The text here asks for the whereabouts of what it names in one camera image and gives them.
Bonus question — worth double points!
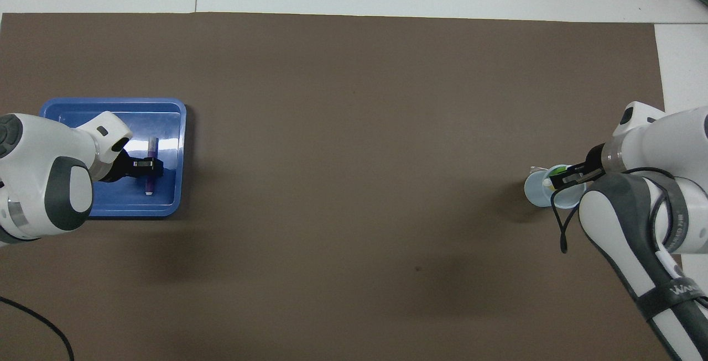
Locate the blue plastic tray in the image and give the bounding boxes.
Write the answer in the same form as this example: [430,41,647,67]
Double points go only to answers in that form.
[40,97,188,218]

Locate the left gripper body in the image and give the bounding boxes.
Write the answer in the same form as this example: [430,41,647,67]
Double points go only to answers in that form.
[98,149,138,184]

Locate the green and white pen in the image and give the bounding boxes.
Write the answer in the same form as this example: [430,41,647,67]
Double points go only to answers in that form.
[543,166,571,187]

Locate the black cable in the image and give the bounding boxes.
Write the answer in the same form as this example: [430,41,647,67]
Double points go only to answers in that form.
[0,296,75,361]
[550,166,690,254]

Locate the light blue cup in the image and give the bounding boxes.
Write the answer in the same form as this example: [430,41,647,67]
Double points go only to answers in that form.
[524,164,587,210]

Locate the purple pen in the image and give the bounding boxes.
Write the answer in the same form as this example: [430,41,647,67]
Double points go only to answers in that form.
[144,137,160,196]

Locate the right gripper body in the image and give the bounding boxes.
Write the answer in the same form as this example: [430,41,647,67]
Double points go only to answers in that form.
[577,144,608,181]

